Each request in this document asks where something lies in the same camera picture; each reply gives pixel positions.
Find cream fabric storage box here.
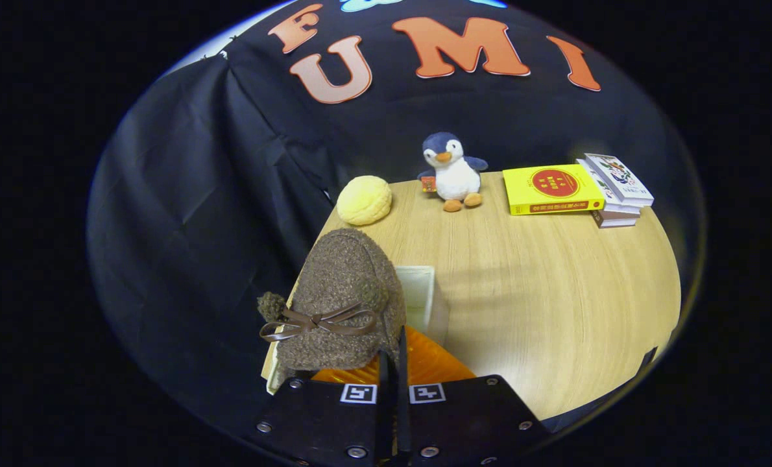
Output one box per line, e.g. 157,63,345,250
261,265,452,395

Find brown-edged book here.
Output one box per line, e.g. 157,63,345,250
592,210,638,228

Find yellow round plush bun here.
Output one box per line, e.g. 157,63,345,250
337,176,393,226

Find white illustrated book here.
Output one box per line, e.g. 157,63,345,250
584,153,655,208

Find yellow book with red circle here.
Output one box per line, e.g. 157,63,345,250
503,164,606,215

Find penguin plush toy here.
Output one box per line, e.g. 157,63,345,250
416,132,489,213

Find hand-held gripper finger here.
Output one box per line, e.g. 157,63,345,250
256,350,394,467
394,326,553,467

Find brown fuzzy shoe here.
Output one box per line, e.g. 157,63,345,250
258,228,407,374

